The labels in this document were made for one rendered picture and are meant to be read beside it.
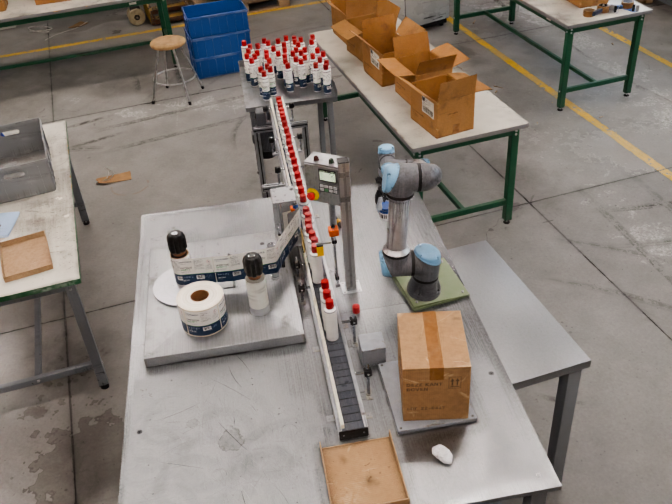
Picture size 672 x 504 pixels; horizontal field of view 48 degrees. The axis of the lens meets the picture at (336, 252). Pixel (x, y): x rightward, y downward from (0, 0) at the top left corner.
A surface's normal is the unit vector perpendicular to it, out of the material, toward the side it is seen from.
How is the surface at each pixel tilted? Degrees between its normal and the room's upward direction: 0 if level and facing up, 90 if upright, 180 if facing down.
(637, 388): 0
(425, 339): 0
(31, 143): 90
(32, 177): 90
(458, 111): 90
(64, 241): 0
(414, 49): 75
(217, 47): 90
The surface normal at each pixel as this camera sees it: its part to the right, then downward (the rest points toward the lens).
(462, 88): 0.44, 0.63
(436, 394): 0.00, 0.59
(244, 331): -0.07, -0.80
